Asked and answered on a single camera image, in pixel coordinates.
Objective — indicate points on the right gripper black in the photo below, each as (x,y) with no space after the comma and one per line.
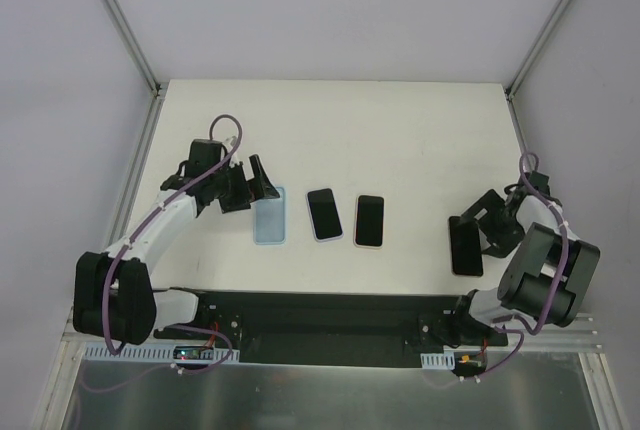
(489,220)

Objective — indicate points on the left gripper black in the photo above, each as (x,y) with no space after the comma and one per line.
(238,190)

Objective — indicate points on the light blue phone case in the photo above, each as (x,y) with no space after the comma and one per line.
(270,220)

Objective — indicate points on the beige clear phone case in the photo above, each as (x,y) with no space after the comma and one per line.
(356,225)

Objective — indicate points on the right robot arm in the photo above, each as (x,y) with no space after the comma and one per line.
(549,267)

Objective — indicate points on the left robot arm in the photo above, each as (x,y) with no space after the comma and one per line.
(113,294)

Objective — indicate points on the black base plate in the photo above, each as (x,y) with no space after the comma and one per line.
(384,331)

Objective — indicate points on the right white cable duct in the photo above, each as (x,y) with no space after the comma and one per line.
(449,359)

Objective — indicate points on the white cable duct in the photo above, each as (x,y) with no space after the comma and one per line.
(162,353)
(449,359)

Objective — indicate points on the aluminium rail right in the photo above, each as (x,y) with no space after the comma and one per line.
(581,336)

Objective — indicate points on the left white cable duct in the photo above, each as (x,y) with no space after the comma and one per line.
(162,353)

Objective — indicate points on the left aluminium frame post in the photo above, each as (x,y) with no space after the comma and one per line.
(132,45)

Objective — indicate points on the aluminium frame post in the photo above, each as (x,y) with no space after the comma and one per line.
(132,45)
(551,23)

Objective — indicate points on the right aluminium frame post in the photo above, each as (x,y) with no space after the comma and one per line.
(551,23)

